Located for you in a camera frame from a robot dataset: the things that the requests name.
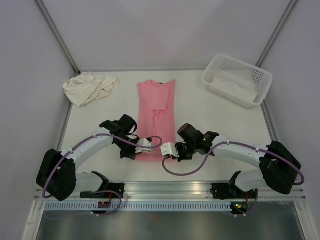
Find pink t-shirt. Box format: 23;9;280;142
134;78;178;162

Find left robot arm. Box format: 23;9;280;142
36;114;140;201

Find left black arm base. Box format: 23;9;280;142
80;171;125;199

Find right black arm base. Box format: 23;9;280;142
209;171;257;200

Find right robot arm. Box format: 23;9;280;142
175;123;305;198

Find cream white t-shirt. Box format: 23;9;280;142
62;72;120;108

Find white cloth in basket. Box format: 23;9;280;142
211;72;258;103

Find white plastic basket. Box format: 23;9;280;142
201;54;273;109

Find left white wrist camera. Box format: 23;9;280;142
135;138;154;155

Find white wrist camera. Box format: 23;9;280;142
135;138;154;155
160;142;179;159

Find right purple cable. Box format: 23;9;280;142
161;142;306;186

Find purple cable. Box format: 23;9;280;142
161;142;306;186
42;134;163;200

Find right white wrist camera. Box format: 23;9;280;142
160;142;179;159

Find aluminium mounting rail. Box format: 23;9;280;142
34;181;307;201

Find white slotted cable duct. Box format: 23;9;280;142
44;201;231;212

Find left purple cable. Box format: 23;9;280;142
42;134;163;200

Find left aluminium frame post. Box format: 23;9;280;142
33;0;81;75

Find aluminium frame post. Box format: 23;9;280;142
33;0;81;75
255;0;300;68

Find right aluminium frame post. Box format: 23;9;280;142
255;0;300;68

